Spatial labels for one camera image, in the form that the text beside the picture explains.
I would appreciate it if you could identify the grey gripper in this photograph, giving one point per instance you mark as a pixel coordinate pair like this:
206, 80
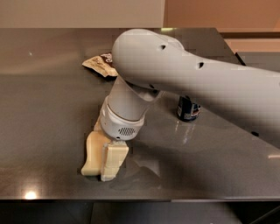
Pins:
119, 126

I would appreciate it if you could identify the yellow sponge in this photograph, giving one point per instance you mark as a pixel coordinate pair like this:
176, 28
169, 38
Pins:
94, 145

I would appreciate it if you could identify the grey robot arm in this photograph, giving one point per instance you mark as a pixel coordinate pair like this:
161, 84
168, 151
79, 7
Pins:
149, 63

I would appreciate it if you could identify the brown chip bag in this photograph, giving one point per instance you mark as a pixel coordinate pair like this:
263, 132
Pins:
102, 64

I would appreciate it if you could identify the blue soda can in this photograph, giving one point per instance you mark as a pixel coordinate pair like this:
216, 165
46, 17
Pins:
187, 110

